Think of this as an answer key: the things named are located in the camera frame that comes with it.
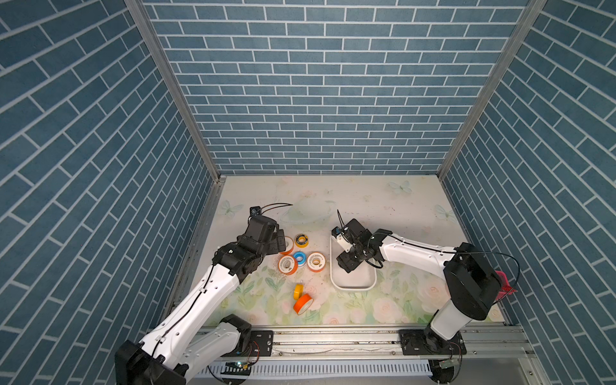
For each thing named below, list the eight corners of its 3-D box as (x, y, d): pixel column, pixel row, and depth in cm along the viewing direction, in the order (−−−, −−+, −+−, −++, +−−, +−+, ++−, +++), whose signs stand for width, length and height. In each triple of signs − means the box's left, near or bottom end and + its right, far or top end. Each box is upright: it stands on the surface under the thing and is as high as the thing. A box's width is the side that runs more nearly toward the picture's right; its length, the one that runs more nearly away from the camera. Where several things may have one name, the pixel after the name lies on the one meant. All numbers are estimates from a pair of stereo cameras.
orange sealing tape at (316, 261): (306, 273, 90) (306, 268, 87) (307, 257, 95) (307, 252, 91) (325, 273, 91) (325, 269, 87) (324, 257, 95) (325, 252, 92)
